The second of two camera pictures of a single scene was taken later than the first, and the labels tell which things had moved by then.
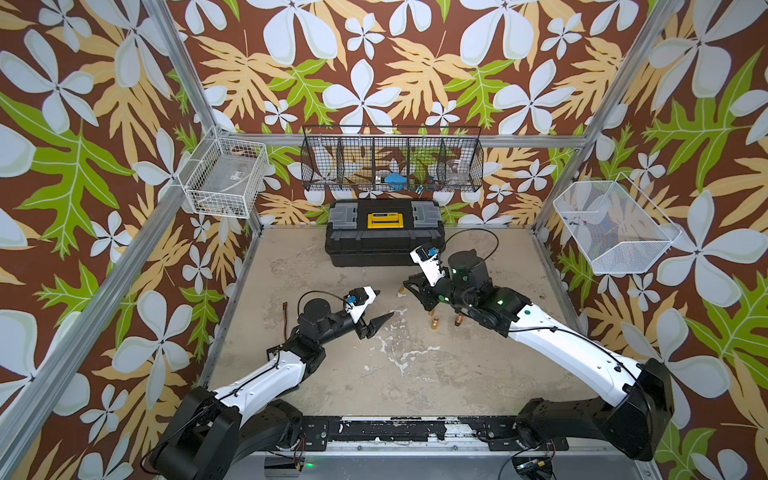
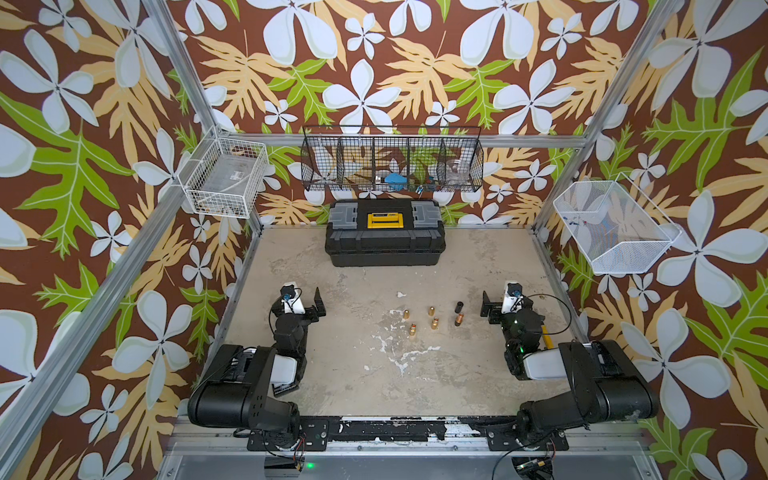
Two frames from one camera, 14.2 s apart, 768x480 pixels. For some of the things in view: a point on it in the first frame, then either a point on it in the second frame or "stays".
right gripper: x=425 y=295 → x=487 y=306
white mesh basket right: x=617 y=226 stays
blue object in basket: x=396 y=181 stays
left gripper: x=368 y=328 → x=310 y=314
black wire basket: x=392 y=158 stays
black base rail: x=500 y=433 stays
